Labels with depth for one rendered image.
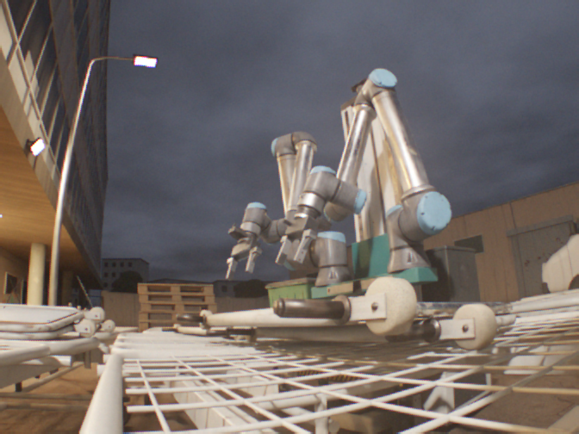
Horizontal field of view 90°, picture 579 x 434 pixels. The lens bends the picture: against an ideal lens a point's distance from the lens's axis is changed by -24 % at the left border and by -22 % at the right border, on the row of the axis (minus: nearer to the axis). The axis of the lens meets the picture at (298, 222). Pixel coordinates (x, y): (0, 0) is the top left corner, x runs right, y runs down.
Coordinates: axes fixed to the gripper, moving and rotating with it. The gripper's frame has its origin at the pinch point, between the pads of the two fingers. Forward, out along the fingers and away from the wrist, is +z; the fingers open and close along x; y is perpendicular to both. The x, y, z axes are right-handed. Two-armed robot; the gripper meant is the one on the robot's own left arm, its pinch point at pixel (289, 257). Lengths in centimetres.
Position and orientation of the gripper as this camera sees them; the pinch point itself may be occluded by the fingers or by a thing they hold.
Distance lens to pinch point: 119.7
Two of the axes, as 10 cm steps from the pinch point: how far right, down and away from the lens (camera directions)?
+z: -3.5, 8.7, -3.3
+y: -8.1, -4.6, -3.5
